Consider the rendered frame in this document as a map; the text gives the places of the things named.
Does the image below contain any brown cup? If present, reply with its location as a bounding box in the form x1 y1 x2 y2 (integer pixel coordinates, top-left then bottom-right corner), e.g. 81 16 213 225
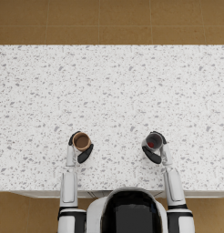
72 131 93 153

